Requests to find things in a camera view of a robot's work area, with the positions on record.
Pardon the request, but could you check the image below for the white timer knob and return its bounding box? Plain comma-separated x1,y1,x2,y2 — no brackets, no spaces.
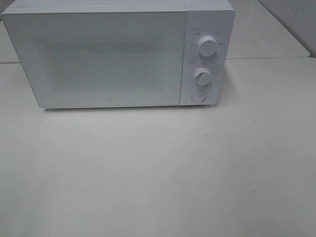
194,68,212,86

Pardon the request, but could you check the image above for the round door release button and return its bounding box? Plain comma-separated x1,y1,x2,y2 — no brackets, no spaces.
191,90,207,102

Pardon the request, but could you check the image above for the white microwave door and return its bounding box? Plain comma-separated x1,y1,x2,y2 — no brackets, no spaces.
3,12,186,109

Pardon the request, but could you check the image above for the white microwave oven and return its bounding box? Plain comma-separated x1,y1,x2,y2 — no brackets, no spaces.
1,0,235,108

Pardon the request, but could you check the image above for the upper white power knob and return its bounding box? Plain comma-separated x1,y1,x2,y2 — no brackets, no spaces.
197,35,218,57

